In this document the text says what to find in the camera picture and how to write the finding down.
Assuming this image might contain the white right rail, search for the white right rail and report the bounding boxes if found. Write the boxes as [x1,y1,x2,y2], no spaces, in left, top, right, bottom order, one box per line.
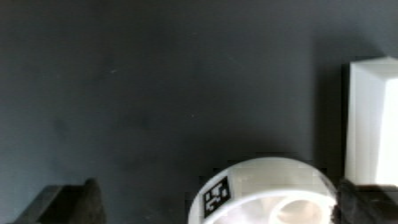
[344,57,398,186]

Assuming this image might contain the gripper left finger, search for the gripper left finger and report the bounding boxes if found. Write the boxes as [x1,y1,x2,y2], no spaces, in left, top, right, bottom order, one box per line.
[10,178,106,224]

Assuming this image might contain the white round stool seat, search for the white round stool seat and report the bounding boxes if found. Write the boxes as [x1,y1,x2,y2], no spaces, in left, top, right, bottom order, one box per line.
[186,157,335,224]

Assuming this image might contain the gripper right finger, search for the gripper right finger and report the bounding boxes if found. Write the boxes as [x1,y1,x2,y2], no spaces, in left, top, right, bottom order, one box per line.
[331,179,398,224]

